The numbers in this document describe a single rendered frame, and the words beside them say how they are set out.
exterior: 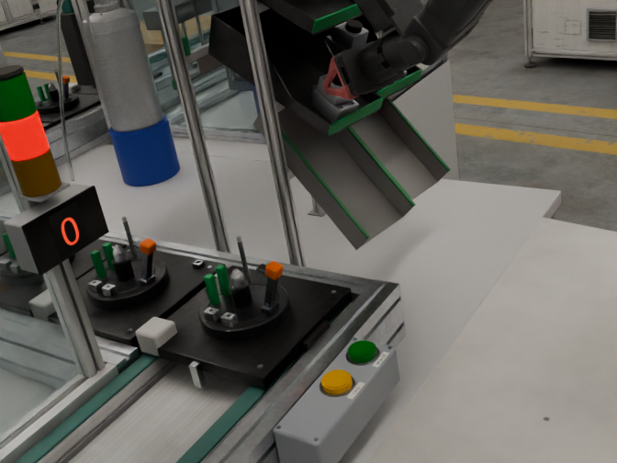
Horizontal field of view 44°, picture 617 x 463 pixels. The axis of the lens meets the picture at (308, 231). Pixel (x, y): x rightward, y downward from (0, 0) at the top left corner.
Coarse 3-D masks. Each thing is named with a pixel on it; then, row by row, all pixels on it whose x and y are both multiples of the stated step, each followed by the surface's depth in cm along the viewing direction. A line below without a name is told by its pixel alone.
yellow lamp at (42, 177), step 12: (48, 156) 96; (24, 168) 95; (36, 168) 96; (48, 168) 97; (24, 180) 96; (36, 180) 96; (48, 180) 97; (60, 180) 99; (24, 192) 97; (36, 192) 97; (48, 192) 97
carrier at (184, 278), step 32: (128, 224) 135; (96, 256) 131; (128, 256) 131; (160, 256) 142; (96, 288) 128; (128, 288) 128; (160, 288) 130; (192, 288) 129; (96, 320) 125; (128, 320) 124
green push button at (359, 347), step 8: (352, 344) 108; (360, 344) 107; (368, 344) 107; (352, 352) 106; (360, 352) 106; (368, 352) 106; (376, 352) 107; (352, 360) 106; (360, 360) 105; (368, 360) 105
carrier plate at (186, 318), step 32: (288, 288) 124; (320, 288) 123; (192, 320) 120; (288, 320) 116; (320, 320) 115; (160, 352) 115; (192, 352) 113; (224, 352) 111; (256, 352) 110; (288, 352) 109; (256, 384) 106
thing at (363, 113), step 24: (216, 24) 127; (240, 24) 133; (264, 24) 138; (288, 24) 133; (216, 48) 130; (240, 48) 125; (288, 48) 136; (312, 48) 132; (240, 72) 128; (288, 72) 131; (312, 72) 132; (288, 96) 123; (360, 96) 129; (312, 120) 121
